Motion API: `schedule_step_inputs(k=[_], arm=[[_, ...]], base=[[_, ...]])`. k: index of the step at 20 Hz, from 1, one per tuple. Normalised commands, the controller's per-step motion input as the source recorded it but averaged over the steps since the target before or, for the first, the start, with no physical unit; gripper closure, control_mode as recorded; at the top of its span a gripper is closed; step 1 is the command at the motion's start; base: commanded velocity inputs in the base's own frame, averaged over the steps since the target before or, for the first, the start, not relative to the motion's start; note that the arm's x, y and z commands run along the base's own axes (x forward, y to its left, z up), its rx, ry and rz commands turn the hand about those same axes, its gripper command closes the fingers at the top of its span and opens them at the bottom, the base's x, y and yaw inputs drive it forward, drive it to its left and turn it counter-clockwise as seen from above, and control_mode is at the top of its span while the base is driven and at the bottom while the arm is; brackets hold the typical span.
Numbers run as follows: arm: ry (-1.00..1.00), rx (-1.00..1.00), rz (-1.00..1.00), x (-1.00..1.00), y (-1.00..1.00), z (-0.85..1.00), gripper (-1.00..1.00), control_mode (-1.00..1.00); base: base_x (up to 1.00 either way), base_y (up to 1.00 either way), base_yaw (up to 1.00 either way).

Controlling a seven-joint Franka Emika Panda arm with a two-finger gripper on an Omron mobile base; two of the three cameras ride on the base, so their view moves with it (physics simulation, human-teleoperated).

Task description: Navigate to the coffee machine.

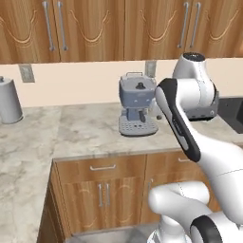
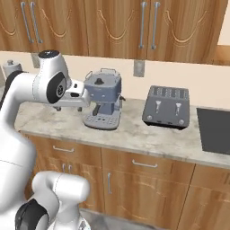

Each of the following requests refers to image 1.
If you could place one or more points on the grey wall socket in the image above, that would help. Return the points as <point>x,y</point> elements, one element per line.
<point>26,73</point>
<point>150,68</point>

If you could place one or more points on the grey paper towel roll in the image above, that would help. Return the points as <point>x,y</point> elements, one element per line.
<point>9,101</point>

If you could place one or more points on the black sink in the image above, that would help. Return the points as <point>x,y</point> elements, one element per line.
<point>232,110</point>

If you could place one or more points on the wooden drawer front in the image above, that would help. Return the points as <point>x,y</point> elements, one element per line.
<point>126,167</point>
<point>164,164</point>

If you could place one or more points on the wooden base cupboard door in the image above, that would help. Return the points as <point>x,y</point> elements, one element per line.
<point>145,212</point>
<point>82,205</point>
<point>125,199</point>

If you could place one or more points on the grey coffee machine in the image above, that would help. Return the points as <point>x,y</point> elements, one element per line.
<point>137,95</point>

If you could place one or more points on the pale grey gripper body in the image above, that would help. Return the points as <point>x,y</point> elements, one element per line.
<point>204,112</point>

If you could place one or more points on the wooden wall cupboard door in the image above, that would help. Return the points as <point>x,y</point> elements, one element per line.
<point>152,28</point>
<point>221,28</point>
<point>22,28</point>
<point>91,28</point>

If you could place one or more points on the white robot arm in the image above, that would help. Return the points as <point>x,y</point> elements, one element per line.
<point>202,152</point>

